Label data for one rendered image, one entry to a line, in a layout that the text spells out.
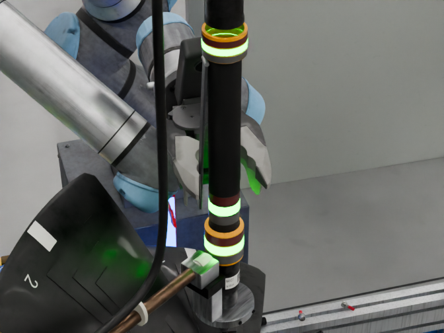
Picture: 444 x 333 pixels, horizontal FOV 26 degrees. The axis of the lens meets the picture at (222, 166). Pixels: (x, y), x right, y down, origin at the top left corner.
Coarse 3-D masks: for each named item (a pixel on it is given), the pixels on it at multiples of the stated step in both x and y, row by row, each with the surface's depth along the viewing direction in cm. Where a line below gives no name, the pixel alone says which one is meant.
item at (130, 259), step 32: (64, 192) 105; (96, 192) 108; (64, 224) 103; (96, 224) 106; (128, 224) 109; (32, 256) 99; (64, 256) 102; (96, 256) 104; (128, 256) 107; (0, 288) 96; (64, 288) 100; (96, 288) 103; (128, 288) 105; (160, 288) 108; (0, 320) 95; (32, 320) 97; (64, 320) 100; (96, 320) 102; (160, 320) 107
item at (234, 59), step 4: (204, 52) 90; (244, 52) 90; (204, 56) 91; (208, 56) 90; (212, 56) 90; (236, 56) 90; (240, 56) 90; (244, 56) 91; (212, 60) 90; (216, 60) 90; (220, 60) 90; (224, 60) 90; (228, 60) 90; (232, 60) 90; (236, 60) 90
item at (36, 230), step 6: (36, 222) 101; (30, 228) 100; (36, 228) 101; (42, 228) 101; (30, 234) 100; (36, 234) 100; (42, 234) 101; (48, 234) 101; (42, 240) 101; (48, 240) 101; (54, 240) 101; (48, 246) 101
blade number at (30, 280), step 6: (24, 270) 98; (30, 270) 98; (24, 276) 98; (30, 276) 98; (36, 276) 99; (18, 282) 97; (24, 282) 98; (30, 282) 98; (36, 282) 99; (42, 282) 99; (30, 288) 98; (36, 288) 98; (36, 294) 98
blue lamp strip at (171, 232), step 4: (168, 200) 145; (172, 200) 145; (172, 204) 146; (172, 208) 146; (168, 216) 147; (168, 220) 147; (168, 224) 148; (168, 228) 148; (172, 228) 149; (168, 232) 149; (172, 232) 149; (168, 236) 149; (172, 236) 150; (168, 240) 150; (172, 240) 150; (168, 244) 150; (172, 244) 151
